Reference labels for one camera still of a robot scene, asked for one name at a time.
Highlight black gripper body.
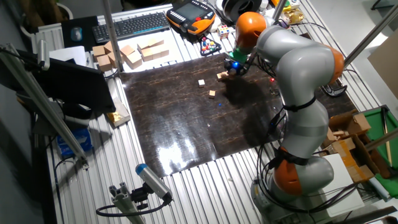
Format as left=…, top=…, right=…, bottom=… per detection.
left=223, top=58, right=248, bottom=77

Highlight white box with gold foil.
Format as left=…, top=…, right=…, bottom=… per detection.
left=106, top=98, right=131, bottom=128

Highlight golden transparent item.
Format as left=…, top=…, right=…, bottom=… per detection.
left=283, top=9, right=305, bottom=25

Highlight black adapter with blue light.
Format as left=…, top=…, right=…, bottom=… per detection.
left=269, top=110, right=283, bottom=134

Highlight grey blue computer mouse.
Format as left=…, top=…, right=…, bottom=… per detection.
left=70, top=26, right=83, bottom=42

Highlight black camera cable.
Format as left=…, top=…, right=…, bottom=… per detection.
left=95, top=195, right=174, bottom=218

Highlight cardboard box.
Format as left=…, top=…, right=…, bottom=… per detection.
left=328, top=108, right=391, bottom=184

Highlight long aluminium beam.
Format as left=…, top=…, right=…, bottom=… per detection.
left=0, top=43, right=90, bottom=170

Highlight short aluminium extrusion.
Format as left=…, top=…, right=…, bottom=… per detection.
left=108, top=182, right=146, bottom=224

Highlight blue packet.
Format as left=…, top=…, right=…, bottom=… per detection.
left=56, top=128, right=93, bottom=158

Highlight black mouse pad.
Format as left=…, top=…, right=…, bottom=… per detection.
left=61, top=15, right=100, bottom=52

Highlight cardboard sheet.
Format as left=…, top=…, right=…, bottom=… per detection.
left=368, top=29, right=398, bottom=100

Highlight white round rim bin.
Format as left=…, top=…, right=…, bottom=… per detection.
left=20, top=2, right=75, bottom=44

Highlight rubik's cube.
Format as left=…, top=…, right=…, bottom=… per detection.
left=217, top=24, right=230, bottom=40

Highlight black chair base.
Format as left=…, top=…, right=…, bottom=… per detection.
left=371, top=0, right=398, bottom=11

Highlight yellow and white small items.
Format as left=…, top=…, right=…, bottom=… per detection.
left=270, top=0, right=302, bottom=12

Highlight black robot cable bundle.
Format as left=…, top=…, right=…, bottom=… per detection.
left=245, top=18, right=361, bottom=215

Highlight small board with red light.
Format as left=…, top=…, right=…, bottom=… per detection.
left=269, top=77, right=280, bottom=96

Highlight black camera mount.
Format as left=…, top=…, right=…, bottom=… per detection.
left=130, top=183, right=156, bottom=211

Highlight black monitor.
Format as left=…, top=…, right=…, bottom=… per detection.
left=17, top=49, right=116, bottom=114

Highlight black keyboard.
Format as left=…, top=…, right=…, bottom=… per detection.
left=91, top=11, right=171, bottom=44

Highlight black triangular ball tray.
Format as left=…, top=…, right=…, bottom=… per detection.
left=200, top=36, right=223, bottom=57

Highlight white board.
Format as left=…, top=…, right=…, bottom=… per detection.
left=320, top=154, right=365, bottom=218

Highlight orange black teach pendant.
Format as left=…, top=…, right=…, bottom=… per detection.
left=165, top=0, right=217, bottom=35

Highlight wooden cue stick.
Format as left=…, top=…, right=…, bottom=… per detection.
left=381, top=107, right=393, bottom=167

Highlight silver camera blue cap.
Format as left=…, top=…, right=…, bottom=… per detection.
left=135, top=163, right=174, bottom=202

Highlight aluminium frame pole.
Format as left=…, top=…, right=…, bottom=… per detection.
left=363, top=127, right=398, bottom=152
left=101, top=0, right=124, bottom=73
left=272, top=0, right=287, bottom=21
left=343, top=2, right=398, bottom=68

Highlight silver camera on beam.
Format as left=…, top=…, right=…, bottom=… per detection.
left=37, top=39, right=50, bottom=71

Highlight light wooden block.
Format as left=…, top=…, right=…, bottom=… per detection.
left=325, top=127, right=338, bottom=147

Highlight green felt toy table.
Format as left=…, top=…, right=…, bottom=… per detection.
left=362, top=105, right=398, bottom=198

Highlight white paper sheet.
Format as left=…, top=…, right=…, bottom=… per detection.
left=49, top=45, right=87, bottom=67

